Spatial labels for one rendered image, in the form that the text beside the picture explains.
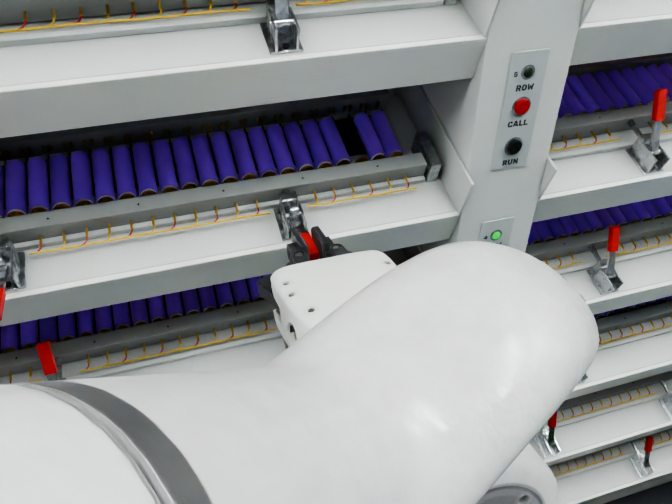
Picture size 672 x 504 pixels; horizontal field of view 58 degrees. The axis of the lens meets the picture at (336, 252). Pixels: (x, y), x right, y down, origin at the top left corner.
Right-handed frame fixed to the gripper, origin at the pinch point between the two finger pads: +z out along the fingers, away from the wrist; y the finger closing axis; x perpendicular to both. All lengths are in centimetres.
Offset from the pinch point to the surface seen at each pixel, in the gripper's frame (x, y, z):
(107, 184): 4.8, -17.0, 13.0
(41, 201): 4.4, -23.2, 12.2
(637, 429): -57, 61, 16
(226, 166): 4.9, -5.2, 12.9
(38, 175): 6.1, -23.3, 15.1
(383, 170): 3.1, 10.7, 9.1
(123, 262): -1.0, -16.7, 6.8
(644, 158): 0.3, 42.3, 6.7
